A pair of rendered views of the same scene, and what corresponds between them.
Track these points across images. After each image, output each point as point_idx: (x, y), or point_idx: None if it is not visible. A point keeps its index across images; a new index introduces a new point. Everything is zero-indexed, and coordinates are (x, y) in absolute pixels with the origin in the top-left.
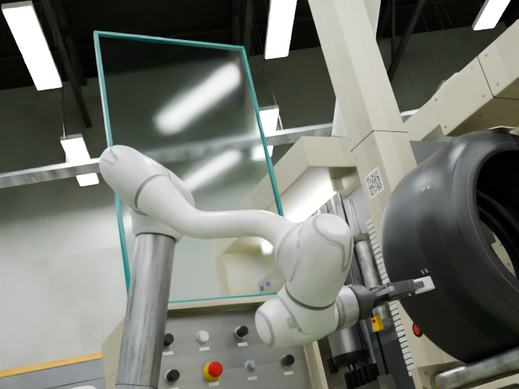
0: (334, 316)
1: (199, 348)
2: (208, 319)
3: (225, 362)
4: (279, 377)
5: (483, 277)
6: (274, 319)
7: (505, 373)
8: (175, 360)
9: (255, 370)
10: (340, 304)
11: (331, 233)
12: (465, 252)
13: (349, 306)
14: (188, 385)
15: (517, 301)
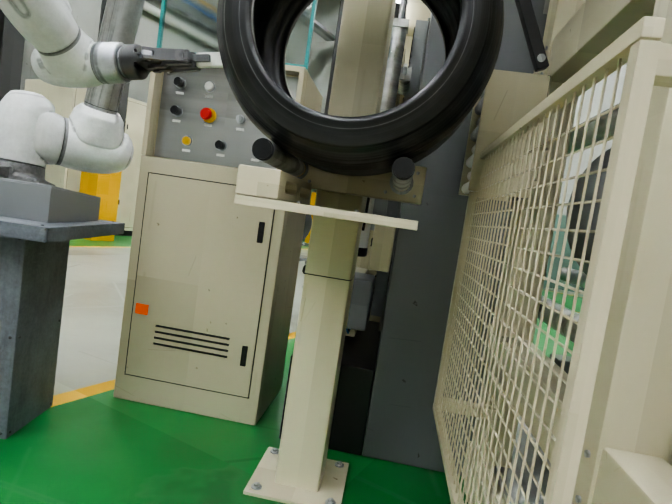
0: (81, 66)
1: (205, 95)
2: (219, 73)
3: (222, 111)
4: (263, 135)
5: (230, 58)
6: (31, 58)
7: (380, 181)
8: (184, 99)
9: (244, 123)
10: (93, 57)
11: None
12: (223, 26)
13: (102, 61)
14: (188, 121)
15: (254, 92)
